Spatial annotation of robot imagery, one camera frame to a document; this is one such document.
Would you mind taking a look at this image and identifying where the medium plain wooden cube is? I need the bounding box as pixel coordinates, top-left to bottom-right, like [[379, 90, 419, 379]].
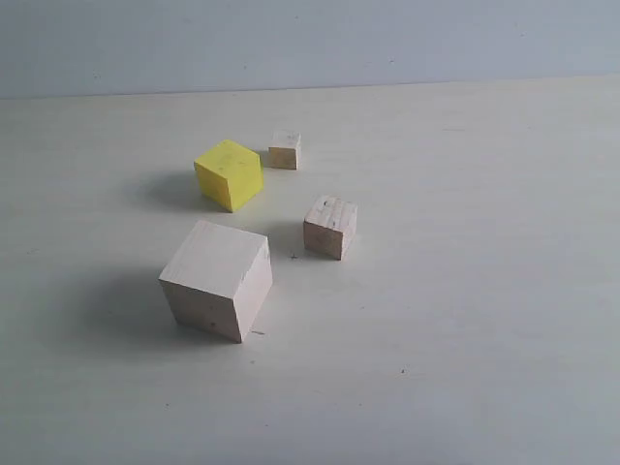
[[303, 195, 358, 261]]

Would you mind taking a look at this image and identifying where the yellow painted wooden cube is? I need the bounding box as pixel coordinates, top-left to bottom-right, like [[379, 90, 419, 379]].
[[194, 139, 264, 212]]

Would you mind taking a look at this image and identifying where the large plain wooden cube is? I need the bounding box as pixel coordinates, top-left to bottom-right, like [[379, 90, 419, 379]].
[[159, 220, 273, 344]]

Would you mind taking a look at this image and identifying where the small plain wooden cube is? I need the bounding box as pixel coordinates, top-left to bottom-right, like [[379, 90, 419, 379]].
[[266, 130, 301, 171]]

